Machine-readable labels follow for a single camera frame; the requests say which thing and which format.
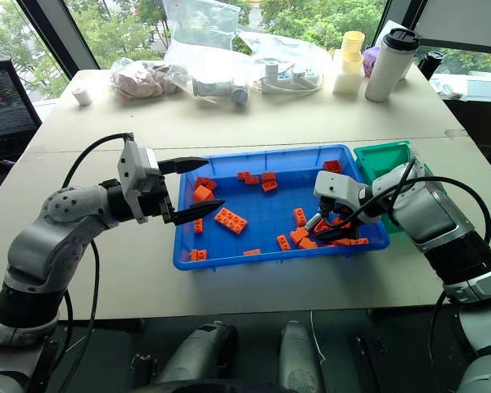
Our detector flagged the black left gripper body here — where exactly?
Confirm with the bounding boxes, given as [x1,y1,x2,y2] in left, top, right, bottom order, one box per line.
[137,172,178,225]

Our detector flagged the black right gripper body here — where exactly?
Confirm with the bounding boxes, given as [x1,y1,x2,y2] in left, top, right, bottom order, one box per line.
[330,201,360,230]

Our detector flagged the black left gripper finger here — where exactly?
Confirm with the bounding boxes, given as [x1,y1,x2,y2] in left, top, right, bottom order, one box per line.
[158,156,210,176]
[172,198,227,227]

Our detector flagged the silver cylindrical battery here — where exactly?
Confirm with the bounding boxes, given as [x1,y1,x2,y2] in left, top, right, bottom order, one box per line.
[305,212,325,232]

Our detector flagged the green plastic bin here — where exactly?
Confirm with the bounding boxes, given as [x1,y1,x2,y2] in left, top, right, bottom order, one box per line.
[353,140,431,235]

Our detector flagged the blue plastic bin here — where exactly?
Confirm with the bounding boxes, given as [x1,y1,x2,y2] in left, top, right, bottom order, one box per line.
[172,142,391,272]

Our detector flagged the long flat orange toy brick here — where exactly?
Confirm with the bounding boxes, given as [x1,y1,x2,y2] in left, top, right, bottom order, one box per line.
[331,237,371,247]

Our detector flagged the large orange toy brick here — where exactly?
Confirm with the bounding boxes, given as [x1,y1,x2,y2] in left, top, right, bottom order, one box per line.
[214,207,249,236]

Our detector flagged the plastic bag with pink contents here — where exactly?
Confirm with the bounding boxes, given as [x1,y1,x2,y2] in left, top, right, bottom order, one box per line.
[109,58,190,102]

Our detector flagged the large clear plastic bag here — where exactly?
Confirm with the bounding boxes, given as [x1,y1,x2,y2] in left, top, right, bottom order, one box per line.
[162,0,254,108]

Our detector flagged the small white cylinder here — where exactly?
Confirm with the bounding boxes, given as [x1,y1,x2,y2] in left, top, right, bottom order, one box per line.
[72,86,92,107]

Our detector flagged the white foam block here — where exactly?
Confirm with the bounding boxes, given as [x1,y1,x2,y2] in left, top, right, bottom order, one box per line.
[332,70,362,98]

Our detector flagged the grey rounded shape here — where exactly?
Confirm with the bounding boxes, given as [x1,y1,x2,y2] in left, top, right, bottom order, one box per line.
[153,320,239,386]
[277,320,325,393]

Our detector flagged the clear bag with white adapter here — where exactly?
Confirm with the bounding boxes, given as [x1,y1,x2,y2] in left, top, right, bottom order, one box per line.
[236,31,333,97]

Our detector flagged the white tumbler with black lid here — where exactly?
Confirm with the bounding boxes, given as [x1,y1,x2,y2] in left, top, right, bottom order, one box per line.
[364,28,423,103]

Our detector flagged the purple plastic object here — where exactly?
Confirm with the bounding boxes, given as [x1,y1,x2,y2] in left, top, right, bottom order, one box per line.
[361,46,382,79]

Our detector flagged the stacked pale yellow cups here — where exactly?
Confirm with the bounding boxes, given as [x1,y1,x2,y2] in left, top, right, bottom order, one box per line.
[340,30,367,75]

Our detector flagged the black bottle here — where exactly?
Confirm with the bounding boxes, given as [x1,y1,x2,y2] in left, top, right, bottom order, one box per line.
[416,50,446,78]

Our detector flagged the black mesh chair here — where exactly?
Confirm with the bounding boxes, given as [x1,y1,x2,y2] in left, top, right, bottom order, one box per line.
[0,58,43,169]

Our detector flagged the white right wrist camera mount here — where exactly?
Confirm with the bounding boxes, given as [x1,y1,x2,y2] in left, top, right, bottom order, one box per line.
[313,170,370,210]

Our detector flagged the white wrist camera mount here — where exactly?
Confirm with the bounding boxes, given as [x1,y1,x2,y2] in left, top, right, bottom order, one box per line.
[313,170,370,210]
[117,140,161,224]

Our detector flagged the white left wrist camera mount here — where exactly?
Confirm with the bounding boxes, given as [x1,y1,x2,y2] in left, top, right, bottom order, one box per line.
[117,140,161,224]

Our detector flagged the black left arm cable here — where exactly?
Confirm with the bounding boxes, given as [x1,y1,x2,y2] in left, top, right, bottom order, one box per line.
[59,132,135,393]

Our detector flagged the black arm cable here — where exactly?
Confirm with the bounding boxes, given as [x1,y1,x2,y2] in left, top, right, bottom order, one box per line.
[329,159,491,255]
[59,132,135,393]

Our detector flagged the thin white string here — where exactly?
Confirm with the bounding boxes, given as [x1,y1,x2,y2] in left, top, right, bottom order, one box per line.
[309,310,327,362]

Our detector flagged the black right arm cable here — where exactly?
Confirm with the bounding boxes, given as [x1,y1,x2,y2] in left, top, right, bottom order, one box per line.
[329,159,491,255]

